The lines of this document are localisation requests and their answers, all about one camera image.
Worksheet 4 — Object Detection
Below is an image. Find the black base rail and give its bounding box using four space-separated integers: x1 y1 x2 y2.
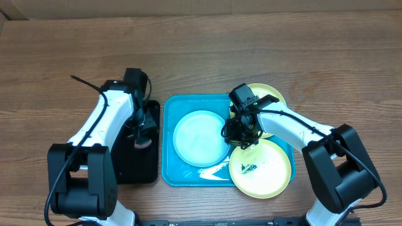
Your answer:
136 217 308 226

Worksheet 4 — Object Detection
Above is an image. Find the light blue plate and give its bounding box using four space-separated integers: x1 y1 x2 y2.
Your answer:
173 110 230 168

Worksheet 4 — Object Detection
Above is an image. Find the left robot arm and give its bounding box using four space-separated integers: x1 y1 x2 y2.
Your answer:
43 77 160 225

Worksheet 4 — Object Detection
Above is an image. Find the yellow plate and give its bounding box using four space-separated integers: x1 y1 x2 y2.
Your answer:
229 83 287 139
229 139 291 199

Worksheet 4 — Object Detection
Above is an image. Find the black water tray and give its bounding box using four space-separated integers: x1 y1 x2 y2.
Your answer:
111 100 160 184

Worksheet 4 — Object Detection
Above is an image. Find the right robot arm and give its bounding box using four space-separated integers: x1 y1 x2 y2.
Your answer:
221 87 383 225

